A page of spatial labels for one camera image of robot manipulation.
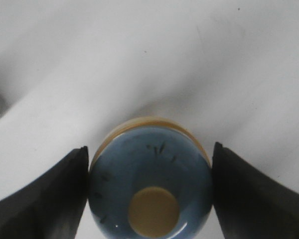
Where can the blue call bell cream base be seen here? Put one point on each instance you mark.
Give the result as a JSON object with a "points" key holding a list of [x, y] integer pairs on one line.
{"points": [[150, 179]]}

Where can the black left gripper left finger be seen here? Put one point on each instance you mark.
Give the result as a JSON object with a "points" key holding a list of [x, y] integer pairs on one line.
{"points": [[51, 206]]}

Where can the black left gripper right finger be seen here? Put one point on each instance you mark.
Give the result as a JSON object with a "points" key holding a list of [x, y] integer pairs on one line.
{"points": [[249, 204]]}

